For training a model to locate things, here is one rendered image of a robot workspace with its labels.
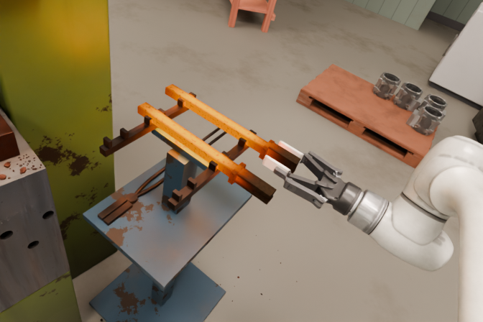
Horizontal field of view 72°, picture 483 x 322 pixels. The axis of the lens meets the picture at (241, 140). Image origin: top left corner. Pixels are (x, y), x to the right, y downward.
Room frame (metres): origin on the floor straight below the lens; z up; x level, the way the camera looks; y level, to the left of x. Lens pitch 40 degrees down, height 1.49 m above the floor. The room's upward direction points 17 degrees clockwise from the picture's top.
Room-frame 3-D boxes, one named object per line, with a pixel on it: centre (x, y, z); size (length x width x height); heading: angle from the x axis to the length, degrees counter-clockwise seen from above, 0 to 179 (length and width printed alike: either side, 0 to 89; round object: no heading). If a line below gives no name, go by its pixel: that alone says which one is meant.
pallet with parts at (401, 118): (2.56, -0.98, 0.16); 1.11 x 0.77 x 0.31; 69
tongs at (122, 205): (0.75, 0.18, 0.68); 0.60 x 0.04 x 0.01; 157
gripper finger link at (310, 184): (0.56, -0.18, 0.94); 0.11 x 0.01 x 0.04; 89
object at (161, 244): (0.60, 0.13, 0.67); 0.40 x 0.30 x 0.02; 156
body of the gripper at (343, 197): (0.57, -0.25, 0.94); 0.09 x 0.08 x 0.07; 67
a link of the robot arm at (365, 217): (0.54, -0.32, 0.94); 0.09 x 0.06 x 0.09; 157
